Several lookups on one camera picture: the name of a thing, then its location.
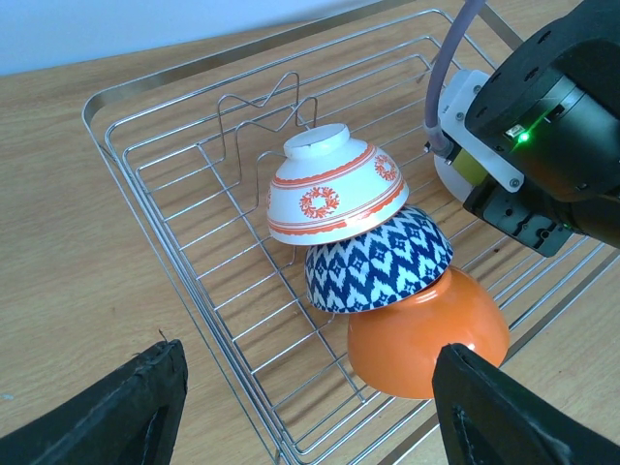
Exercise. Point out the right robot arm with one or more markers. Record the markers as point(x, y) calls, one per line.
point(551, 110)

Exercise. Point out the red patterned bowl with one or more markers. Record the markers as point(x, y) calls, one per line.
point(332, 187)

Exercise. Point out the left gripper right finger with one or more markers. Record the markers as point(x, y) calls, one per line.
point(486, 417)

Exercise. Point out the white bowl orange outside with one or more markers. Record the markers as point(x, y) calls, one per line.
point(394, 349)

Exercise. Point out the wire dish rack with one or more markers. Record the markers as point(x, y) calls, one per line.
point(192, 149)

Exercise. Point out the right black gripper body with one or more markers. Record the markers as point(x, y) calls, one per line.
point(509, 214)

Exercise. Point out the blue patterned bowl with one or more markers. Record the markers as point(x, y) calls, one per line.
point(400, 258)

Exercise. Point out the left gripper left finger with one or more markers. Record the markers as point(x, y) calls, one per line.
point(131, 416)

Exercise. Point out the yellow bowl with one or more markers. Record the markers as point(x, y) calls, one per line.
point(461, 176)

